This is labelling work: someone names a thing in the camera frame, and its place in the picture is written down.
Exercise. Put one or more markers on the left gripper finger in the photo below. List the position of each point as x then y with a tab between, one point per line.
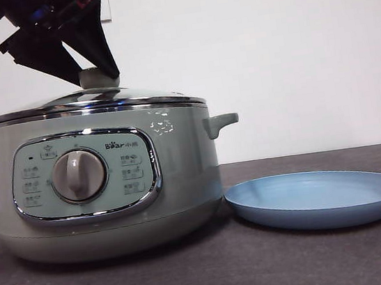
53	63
96	39

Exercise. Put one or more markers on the glass lid with green knob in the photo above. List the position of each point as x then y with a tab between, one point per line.
98	79

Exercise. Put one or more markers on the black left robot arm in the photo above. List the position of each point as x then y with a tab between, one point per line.
18	7

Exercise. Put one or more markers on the pale green electric steamer pot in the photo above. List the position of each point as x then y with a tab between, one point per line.
178	158

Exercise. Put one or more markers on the blue round plate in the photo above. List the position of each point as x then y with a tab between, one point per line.
309	193

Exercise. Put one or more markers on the white wall socket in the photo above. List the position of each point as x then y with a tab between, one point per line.
107	6

